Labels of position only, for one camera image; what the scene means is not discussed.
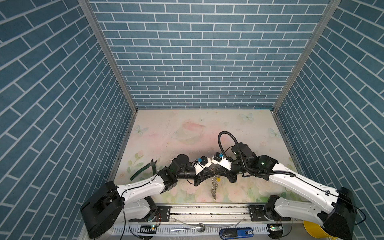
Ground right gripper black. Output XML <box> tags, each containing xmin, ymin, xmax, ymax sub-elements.
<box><xmin>213</xmin><ymin>156</ymin><xmax>250</xmax><ymax>182</ymax></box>

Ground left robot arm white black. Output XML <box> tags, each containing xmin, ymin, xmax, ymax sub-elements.
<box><xmin>80</xmin><ymin>154</ymin><xmax>212</xmax><ymax>239</ymax></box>

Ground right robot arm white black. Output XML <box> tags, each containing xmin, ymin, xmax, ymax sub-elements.
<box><xmin>218</xmin><ymin>131</ymin><xmax>360</xmax><ymax>240</ymax></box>

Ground metal rod tool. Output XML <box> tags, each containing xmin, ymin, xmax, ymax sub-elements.
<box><xmin>170</xmin><ymin>217</ymin><xmax>247</xmax><ymax>233</ymax></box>

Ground blue black device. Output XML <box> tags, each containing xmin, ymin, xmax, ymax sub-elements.
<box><xmin>219</xmin><ymin>228</ymin><xmax>254</xmax><ymax>240</ymax></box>

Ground yellow tape roll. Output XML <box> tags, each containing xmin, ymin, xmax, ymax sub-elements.
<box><xmin>303</xmin><ymin>221</ymin><xmax>332</xmax><ymax>239</ymax></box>

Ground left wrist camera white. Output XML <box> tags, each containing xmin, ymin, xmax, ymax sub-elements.
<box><xmin>192</xmin><ymin>156</ymin><xmax>212</xmax><ymax>175</ymax></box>

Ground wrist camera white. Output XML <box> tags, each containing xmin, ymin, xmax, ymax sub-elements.
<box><xmin>192</xmin><ymin>156</ymin><xmax>212</xmax><ymax>175</ymax></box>
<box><xmin>211</xmin><ymin>152</ymin><xmax>232</xmax><ymax>171</ymax></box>

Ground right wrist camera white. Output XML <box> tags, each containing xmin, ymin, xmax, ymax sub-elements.
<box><xmin>211</xmin><ymin>152</ymin><xmax>232</xmax><ymax>171</ymax></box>

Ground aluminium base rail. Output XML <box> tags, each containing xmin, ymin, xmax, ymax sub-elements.
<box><xmin>86</xmin><ymin>203</ymin><xmax>295</xmax><ymax>238</ymax></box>

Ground green handled pliers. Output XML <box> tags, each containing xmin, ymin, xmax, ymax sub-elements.
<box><xmin>130</xmin><ymin>159</ymin><xmax>157</xmax><ymax>181</ymax></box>

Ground aluminium corner post right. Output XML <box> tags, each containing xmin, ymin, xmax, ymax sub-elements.
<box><xmin>272</xmin><ymin>0</ymin><xmax>341</xmax><ymax>116</ymax></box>

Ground aluminium corner post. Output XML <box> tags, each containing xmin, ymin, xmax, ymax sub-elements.
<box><xmin>272</xmin><ymin>0</ymin><xmax>341</xmax><ymax>116</ymax></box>
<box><xmin>78</xmin><ymin>0</ymin><xmax>138</xmax><ymax>114</ymax></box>

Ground aluminium corner post left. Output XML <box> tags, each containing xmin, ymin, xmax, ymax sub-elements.
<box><xmin>78</xmin><ymin>0</ymin><xmax>138</xmax><ymax>114</ymax></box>

